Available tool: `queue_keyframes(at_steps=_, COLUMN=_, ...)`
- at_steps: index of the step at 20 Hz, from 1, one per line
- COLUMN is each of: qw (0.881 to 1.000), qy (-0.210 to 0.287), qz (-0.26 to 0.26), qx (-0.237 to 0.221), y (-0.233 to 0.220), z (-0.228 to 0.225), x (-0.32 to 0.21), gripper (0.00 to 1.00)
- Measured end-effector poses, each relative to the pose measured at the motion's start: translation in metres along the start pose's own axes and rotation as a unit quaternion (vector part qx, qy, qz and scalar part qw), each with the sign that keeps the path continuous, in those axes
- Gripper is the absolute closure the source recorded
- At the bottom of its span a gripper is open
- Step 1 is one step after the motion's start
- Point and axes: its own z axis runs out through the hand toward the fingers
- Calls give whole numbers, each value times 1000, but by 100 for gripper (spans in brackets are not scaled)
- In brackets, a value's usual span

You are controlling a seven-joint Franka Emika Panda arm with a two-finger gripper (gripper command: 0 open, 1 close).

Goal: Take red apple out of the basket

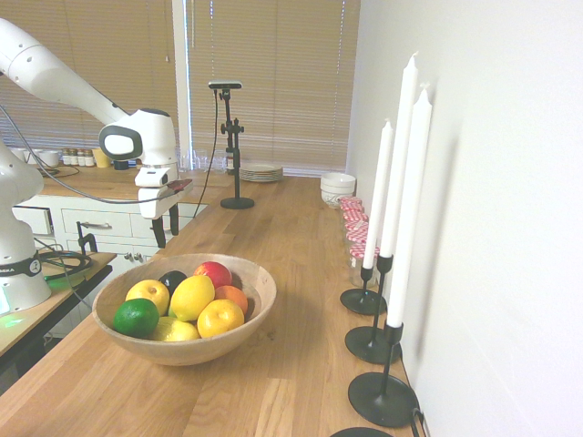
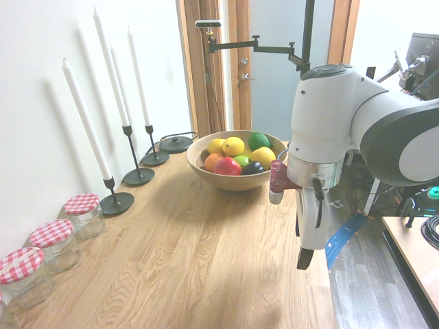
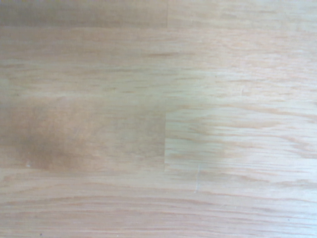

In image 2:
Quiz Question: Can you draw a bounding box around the tall black candle holder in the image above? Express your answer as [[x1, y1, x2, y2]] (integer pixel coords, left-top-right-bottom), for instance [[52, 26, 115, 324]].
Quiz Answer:
[[121, 125, 156, 187]]

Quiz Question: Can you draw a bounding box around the wooden fruit bowl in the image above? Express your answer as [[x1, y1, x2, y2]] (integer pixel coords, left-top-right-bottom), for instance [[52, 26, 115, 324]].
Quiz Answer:
[[186, 130, 289, 192]]

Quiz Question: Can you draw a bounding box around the wooden door frame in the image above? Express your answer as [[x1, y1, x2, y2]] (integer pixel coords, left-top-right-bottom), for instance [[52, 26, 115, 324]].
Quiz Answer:
[[175, 0, 229, 137]]

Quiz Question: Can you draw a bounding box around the black computer monitor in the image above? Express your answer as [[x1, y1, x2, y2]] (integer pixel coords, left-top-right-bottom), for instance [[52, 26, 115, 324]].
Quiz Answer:
[[405, 32, 439, 101]]

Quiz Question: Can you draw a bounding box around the grey stereo camera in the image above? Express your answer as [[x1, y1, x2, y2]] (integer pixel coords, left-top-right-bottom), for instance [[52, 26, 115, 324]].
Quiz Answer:
[[194, 19, 223, 29]]

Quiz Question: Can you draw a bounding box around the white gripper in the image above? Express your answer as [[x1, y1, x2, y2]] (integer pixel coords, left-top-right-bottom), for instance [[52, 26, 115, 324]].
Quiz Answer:
[[295, 186, 333, 271]]

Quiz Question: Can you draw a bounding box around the longest white taper candle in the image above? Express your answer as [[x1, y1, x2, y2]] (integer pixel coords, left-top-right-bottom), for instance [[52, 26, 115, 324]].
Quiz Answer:
[[92, 5, 132, 128]]

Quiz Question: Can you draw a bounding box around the black disc power cable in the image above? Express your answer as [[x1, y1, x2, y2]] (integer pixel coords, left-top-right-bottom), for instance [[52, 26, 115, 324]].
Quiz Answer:
[[145, 131, 200, 156]]

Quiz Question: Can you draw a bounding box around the dark green lime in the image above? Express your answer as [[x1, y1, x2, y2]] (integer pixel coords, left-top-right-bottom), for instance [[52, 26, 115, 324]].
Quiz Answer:
[[247, 132, 272, 151]]

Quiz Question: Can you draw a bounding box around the black table clamp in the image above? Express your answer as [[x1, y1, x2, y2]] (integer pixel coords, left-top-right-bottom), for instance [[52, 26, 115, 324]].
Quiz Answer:
[[401, 197, 421, 229]]

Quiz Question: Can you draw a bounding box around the black cable coil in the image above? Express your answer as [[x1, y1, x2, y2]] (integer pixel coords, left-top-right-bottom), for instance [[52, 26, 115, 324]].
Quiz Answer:
[[420, 215, 439, 249]]

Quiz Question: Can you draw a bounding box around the blue strap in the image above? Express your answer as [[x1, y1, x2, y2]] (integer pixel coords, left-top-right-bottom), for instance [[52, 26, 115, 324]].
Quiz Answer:
[[324, 212, 361, 273]]

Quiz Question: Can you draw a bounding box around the glass jar red checkered lid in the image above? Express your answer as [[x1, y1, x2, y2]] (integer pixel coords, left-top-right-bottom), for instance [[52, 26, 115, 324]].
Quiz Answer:
[[28, 219, 83, 275], [0, 246, 56, 311], [62, 193, 105, 240]]

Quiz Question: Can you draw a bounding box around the orange fruit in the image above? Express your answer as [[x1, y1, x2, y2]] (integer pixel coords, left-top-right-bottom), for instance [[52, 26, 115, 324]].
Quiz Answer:
[[204, 152, 226, 172]]

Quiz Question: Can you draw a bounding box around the large yellow lemon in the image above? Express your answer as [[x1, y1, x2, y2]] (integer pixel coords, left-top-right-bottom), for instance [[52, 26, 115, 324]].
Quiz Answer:
[[250, 146, 277, 171]]

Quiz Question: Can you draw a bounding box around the black round disc base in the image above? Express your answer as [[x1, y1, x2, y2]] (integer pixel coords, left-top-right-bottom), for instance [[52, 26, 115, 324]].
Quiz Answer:
[[158, 135, 195, 154]]

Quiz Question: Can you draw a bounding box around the wooden side table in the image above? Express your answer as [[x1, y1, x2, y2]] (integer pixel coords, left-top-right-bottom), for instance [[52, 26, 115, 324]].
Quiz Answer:
[[381, 215, 439, 325]]

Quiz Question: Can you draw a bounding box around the wooden door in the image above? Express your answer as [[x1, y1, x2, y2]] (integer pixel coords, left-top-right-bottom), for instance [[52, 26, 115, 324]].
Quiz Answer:
[[227, 0, 253, 133]]

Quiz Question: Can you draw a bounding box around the red apple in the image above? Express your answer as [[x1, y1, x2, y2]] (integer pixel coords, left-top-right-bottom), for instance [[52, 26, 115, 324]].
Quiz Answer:
[[213, 156, 243, 176]]

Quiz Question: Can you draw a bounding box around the wrist camera with red mount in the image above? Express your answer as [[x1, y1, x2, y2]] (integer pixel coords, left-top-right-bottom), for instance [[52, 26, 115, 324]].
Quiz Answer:
[[268, 159, 303, 206]]

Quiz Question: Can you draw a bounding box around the black articulated camera stand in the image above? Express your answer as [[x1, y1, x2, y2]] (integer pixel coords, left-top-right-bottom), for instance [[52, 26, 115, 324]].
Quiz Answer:
[[204, 0, 317, 80]]

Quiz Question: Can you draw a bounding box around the round yellow lemon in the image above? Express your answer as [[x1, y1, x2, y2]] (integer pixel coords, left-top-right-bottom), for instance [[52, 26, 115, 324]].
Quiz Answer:
[[206, 138, 227, 155]]

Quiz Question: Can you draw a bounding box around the black hanging camera cable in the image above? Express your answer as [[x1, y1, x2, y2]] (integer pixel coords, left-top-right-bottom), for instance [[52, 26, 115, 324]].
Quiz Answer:
[[204, 51, 228, 135]]

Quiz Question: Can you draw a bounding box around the pointed yellow lemon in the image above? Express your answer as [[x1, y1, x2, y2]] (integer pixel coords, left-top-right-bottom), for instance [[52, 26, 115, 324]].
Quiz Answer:
[[222, 136, 246, 158]]

